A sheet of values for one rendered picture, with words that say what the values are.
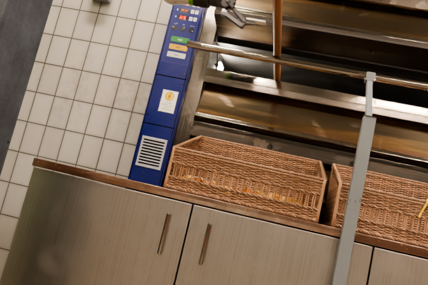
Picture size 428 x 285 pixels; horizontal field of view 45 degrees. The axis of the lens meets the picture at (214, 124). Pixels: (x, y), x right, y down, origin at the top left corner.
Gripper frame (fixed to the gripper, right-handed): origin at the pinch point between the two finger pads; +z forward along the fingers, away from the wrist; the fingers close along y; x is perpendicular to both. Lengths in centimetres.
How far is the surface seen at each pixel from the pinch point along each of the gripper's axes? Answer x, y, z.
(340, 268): 5, 83, 41
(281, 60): -17.6, 13.5, 8.5
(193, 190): -6, 70, -11
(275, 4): 29.1, 12.0, 6.0
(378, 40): -40, -10, 45
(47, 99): -57, 41, -100
